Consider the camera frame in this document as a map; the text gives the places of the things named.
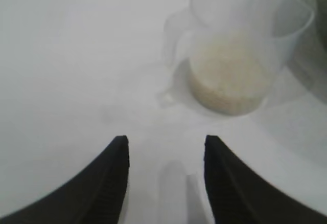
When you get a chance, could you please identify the clear plastic measuring cup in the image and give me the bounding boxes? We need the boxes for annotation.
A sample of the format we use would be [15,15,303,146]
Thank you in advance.
[155,0,315,119]

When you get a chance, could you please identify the white uncooked rice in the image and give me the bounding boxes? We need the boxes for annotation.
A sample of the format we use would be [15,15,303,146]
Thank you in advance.
[188,29,272,116]

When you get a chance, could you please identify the stainless steel mixing bowl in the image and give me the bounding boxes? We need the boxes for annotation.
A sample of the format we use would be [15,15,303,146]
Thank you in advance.
[293,0,327,92]

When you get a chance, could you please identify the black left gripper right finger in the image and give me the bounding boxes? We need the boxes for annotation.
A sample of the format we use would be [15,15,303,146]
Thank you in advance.
[203,135,327,224]

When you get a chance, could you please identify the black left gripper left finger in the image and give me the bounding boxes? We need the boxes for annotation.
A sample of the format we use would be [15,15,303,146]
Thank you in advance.
[0,135,130,224]

